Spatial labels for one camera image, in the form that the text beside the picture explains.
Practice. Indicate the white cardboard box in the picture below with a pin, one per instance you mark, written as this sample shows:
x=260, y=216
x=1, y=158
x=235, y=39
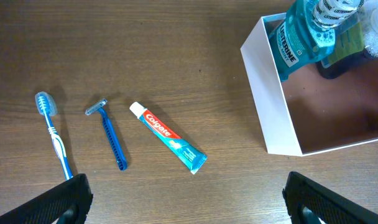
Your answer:
x=308, y=114

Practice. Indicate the blue disposable razor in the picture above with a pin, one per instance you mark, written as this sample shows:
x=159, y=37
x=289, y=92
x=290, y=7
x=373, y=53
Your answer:
x=110, y=133

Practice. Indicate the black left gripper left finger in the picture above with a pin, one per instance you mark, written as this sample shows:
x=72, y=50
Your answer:
x=69, y=202

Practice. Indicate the Colgate toothpaste tube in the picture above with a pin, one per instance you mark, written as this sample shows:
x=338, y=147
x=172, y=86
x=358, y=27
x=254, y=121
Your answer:
x=188, y=154

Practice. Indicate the blue Listerine mouthwash bottle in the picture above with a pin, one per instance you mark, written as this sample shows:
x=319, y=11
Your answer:
x=308, y=33

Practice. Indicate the clear spray bottle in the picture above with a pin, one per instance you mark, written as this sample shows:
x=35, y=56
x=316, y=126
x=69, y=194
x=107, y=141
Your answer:
x=355, y=45

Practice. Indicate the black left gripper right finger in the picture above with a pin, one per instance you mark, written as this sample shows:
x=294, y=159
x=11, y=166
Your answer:
x=309, y=202

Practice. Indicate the blue white toothbrush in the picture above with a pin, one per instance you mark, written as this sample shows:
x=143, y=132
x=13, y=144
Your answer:
x=47, y=108

